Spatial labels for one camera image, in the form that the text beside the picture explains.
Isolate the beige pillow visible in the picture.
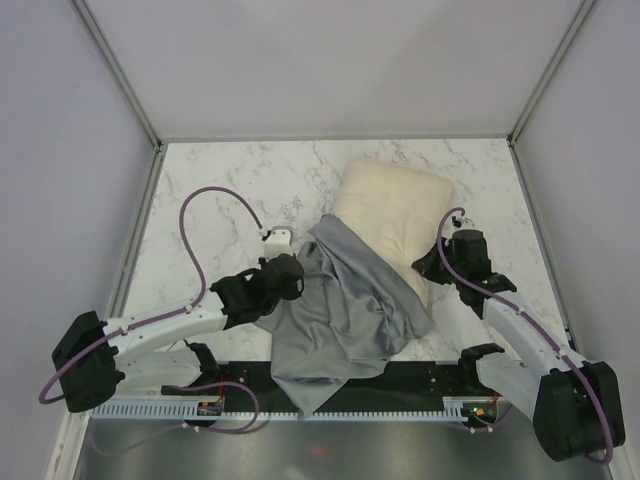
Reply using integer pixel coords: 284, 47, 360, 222
332, 159, 454, 305

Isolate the grey pillowcase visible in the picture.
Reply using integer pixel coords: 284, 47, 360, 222
257, 214, 433, 418

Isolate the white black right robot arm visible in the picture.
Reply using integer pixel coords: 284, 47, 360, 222
412, 230, 626, 465

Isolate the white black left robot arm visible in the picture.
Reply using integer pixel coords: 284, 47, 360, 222
50, 254, 304, 413

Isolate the metal front panel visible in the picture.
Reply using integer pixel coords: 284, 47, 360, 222
75, 413, 611, 479

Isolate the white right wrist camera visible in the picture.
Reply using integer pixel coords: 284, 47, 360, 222
451, 214, 475, 230

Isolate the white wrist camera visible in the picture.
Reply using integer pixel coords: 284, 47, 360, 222
260, 226, 294, 260
451, 214, 475, 230

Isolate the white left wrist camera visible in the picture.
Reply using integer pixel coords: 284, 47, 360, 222
260, 226, 294, 260

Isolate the aluminium right side rail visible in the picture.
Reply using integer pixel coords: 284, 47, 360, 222
507, 137, 575, 346

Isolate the aluminium rail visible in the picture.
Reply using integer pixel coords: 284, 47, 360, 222
507, 137, 575, 346
104, 144, 167, 319

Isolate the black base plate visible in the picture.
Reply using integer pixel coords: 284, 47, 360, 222
193, 361, 499, 414

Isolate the white slotted cable duct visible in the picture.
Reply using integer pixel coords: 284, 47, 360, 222
89, 398, 469, 423

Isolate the aluminium left side rail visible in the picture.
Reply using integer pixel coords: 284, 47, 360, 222
104, 144, 167, 319

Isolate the aluminium right corner post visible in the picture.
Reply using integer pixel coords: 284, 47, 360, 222
506, 0, 600, 148

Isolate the aluminium corner post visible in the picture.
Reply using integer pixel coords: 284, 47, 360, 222
69, 0, 163, 152
506, 0, 600, 148

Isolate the aluminium left corner post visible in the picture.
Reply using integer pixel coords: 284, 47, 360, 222
69, 0, 163, 152

